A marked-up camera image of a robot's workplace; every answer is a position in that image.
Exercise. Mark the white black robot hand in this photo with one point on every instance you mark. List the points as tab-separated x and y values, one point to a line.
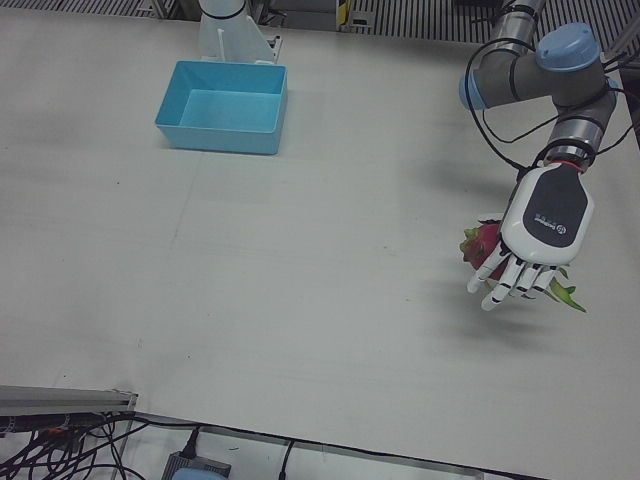
545	215

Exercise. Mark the red dragon fruit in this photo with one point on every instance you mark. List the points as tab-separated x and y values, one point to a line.
482	245

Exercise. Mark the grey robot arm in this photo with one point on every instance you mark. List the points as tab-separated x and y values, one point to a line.
525	75

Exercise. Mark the blue plastic bin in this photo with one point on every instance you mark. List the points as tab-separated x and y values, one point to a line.
225	107

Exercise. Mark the grey power adapter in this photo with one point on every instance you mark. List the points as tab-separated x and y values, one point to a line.
195	465

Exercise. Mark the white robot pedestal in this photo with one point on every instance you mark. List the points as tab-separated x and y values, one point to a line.
225	30

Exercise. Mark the aluminium profile rail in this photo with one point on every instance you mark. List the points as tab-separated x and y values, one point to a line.
65	397

